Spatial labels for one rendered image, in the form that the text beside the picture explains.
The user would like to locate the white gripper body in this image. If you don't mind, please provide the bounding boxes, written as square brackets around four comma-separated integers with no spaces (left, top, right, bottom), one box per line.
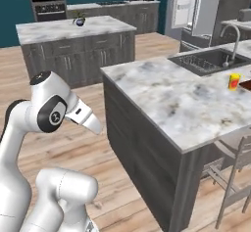
[78,111,104,136]

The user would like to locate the grey dining counter cabinet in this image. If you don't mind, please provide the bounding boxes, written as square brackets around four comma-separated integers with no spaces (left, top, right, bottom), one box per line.
[101,72,251,232]

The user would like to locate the grey back counter cabinets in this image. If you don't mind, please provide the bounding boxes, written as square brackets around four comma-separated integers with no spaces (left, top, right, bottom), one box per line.
[66,2,161,35]

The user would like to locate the steel fridge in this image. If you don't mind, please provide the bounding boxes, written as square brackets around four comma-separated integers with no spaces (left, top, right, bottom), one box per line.
[165,0,226,53]

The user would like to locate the brown tray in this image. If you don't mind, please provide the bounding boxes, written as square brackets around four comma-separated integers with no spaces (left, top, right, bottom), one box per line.
[238,80,251,93]

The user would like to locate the open fridge door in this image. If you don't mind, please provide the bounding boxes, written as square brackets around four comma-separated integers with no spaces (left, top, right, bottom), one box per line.
[191,0,225,37]

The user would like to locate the grey kitchen island cabinets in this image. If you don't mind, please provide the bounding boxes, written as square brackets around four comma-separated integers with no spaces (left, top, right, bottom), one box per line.
[20,29,137,89]

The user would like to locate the potted plant in blue pot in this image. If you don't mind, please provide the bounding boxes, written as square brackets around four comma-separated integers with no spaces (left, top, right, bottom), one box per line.
[72,10,87,27]

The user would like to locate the black hob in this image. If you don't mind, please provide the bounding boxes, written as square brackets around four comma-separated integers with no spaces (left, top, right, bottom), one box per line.
[96,0,128,7]

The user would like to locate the dark grey sink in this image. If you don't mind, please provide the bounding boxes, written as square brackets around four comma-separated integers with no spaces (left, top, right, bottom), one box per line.
[168,47,251,77]

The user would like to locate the yellow and red jar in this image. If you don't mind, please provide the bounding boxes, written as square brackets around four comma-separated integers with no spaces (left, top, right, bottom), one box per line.
[227,72,242,91]

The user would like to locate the grey bar stool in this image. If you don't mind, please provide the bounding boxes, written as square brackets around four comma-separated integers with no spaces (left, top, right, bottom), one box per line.
[201,134,251,230]

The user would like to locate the silver tap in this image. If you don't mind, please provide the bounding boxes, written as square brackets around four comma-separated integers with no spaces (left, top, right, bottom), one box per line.
[220,23,241,69]

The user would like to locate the grey toaster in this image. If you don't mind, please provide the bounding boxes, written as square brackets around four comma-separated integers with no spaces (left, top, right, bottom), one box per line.
[237,8,251,23]

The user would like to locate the black wall oven stack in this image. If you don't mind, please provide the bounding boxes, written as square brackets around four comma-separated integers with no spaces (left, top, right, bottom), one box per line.
[26,0,69,23]

